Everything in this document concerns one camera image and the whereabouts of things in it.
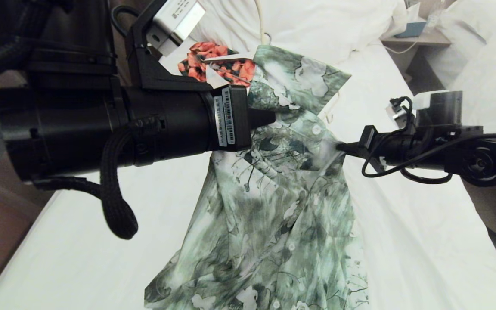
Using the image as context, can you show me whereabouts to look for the white cable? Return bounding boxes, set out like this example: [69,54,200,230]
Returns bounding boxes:
[385,40,422,55]

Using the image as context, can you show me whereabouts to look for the blue tissue box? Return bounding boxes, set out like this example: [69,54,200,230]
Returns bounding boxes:
[394,19,428,39]

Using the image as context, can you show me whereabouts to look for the green floral shirt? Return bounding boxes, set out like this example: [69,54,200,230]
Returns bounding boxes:
[144,44,370,310]

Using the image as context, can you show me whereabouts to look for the red floral cloth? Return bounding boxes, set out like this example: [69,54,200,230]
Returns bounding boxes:
[178,41,257,89]

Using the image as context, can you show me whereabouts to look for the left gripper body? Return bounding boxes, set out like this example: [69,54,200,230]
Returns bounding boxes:
[0,84,251,182]

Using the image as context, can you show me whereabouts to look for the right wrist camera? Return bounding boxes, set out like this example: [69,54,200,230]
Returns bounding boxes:
[385,90,464,130]

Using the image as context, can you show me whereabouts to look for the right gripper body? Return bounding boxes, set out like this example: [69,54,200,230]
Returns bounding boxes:
[360,124,484,174]

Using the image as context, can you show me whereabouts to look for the white pillow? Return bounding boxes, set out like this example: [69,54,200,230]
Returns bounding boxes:
[196,0,409,66]

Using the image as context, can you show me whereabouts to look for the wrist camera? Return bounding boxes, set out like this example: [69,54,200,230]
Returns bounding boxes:
[385,90,464,130]
[125,0,215,92]

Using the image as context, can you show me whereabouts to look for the wooden nightstand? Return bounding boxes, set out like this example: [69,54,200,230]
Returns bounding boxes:
[381,29,452,84]

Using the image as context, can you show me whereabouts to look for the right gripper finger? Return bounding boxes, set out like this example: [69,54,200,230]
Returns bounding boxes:
[336,141,366,158]

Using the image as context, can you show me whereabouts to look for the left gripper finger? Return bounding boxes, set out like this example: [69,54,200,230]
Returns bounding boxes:
[248,108,277,130]

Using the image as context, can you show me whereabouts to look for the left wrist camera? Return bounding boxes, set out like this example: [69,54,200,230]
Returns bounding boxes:
[125,0,215,92]

